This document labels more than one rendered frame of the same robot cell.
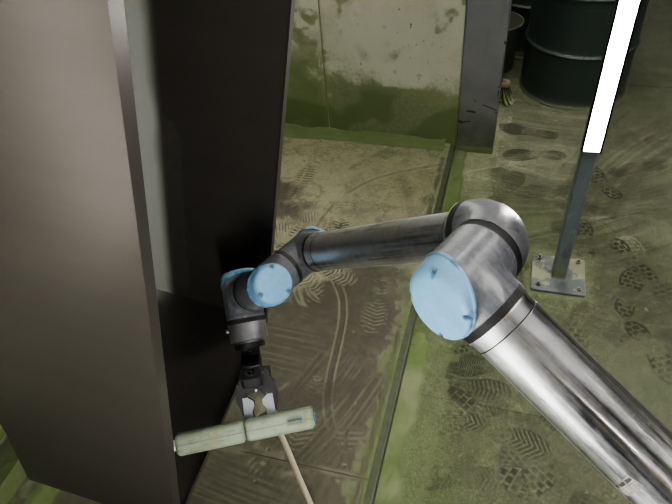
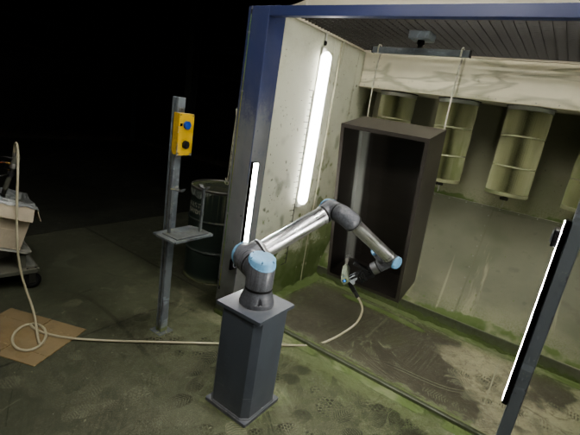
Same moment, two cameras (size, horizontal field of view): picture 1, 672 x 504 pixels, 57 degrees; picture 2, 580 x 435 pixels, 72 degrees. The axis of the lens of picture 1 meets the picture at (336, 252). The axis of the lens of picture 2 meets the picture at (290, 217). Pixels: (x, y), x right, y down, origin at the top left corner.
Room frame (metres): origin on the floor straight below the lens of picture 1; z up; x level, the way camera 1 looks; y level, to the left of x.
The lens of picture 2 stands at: (0.98, -2.56, 1.68)
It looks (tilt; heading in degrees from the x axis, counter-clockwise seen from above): 15 degrees down; 104
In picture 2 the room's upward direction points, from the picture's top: 9 degrees clockwise
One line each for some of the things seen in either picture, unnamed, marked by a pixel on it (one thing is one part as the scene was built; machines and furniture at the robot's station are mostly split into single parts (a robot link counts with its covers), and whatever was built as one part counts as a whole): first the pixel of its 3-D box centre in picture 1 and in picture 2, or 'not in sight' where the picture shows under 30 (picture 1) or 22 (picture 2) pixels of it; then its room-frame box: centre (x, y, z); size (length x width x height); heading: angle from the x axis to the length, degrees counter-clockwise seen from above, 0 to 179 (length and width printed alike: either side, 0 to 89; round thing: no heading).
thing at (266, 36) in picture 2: not in sight; (247, 176); (-0.10, 0.18, 1.14); 0.18 x 0.18 x 2.29; 71
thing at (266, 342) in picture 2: not in sight; (249, 352); (0.39, -0.69, 0.32); 0.31 x 0.31 x 0.64; 71
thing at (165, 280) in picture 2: not in sight; (169, 223); (-0.42, -0.31, 0.82); 0.06 x 0.06 x 1.64; 71
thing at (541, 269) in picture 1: (558, 274); not in sight; (1.66, -0.86, 0.01); 0.20 x 0.20 x 0.01; 71
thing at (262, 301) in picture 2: not in sight; (257, 293); (0.39, -0.69, 0.69); 0.19 x 0.19 x 0.10
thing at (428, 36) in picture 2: not in sight; (422, 36); (0.92, 0.40, 2.27); 0.14 x 0.14 x 0.05; 71
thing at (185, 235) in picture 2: not in sight; (187, 210); (-0.26, -0.35, 0.95); 0.26 x 0.15 x 0.32; 71
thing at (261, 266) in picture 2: not in sight; (260, 269); (0.38, -0.68, 0.83); 0.17 x 0.15 x 0.18; 136
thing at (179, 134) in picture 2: not in sight; (182, 134); (-0.36, -0.33, 1.42); 0.12 x 0.06 x 0.26; 71
